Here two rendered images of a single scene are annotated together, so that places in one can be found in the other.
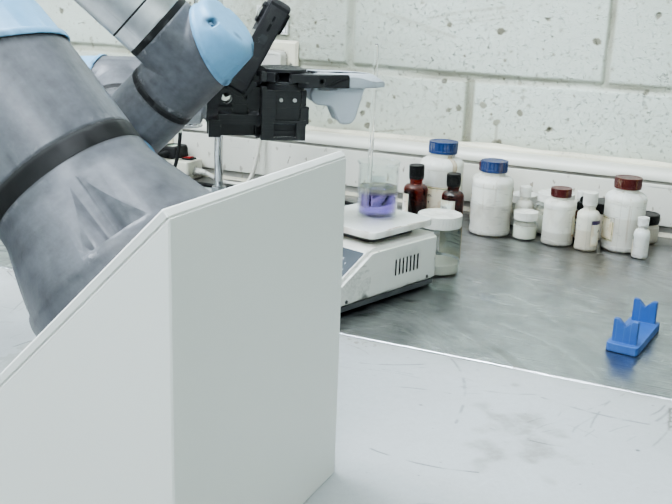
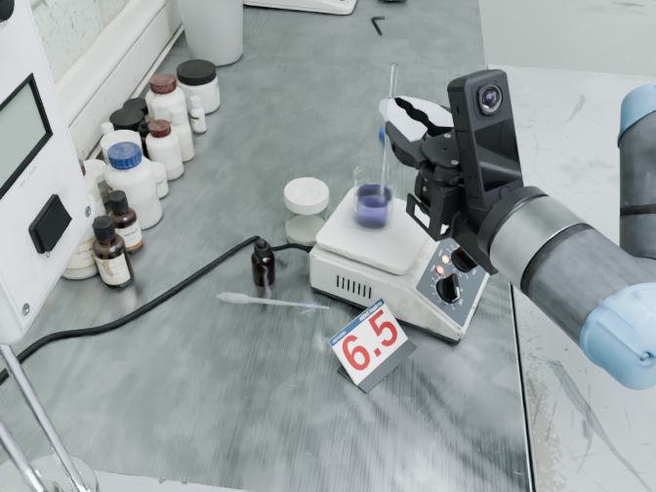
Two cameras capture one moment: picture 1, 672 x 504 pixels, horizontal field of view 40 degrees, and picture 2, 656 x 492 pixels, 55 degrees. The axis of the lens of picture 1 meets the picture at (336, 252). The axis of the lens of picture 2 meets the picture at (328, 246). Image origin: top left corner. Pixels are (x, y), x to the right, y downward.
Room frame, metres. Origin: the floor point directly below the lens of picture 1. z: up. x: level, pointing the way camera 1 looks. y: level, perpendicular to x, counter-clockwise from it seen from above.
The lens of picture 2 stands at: (1.36, 0.49, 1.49)
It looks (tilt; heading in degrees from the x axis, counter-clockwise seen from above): 43 degrees down; 252
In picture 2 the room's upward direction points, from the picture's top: 1 degrees clockwise
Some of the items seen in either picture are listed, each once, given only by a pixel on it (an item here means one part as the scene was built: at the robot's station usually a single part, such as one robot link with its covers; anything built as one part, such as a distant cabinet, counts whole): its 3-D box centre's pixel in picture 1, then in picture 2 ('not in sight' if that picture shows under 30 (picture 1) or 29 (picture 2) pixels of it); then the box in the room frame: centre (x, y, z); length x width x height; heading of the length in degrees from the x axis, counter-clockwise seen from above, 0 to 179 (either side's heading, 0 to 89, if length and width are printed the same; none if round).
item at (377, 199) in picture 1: (379, 188); (376, 195); (1.13, -0.05, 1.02); 0.06 x 0.05 x 0.08; 24
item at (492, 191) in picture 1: (491, 196); (132, 184); (1.41, -0.24, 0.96); 0.06 x 0.06 x 0.11
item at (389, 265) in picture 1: (352, 256); (394, 260); (1.11, -0.02, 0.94); 0.22 x 0.13 x 0.08; 137
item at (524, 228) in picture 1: (525, 224); (154, 181); (1.38, -0.29, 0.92); 0.04 x 0.04 x 0.04
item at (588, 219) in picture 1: (588, 220); (180, 133); (1.33, -0.37, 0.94); 0.03 x 0.03 x 0.09
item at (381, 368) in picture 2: not in sight; (373, 344); (1.17, 0.08, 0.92); 0.09 x 0.06 x 0.04; 29
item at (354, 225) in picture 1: (367, 219); (378, 227); (1.13, -0.04, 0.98); 0.12 x 0.12 x 0.01; 47
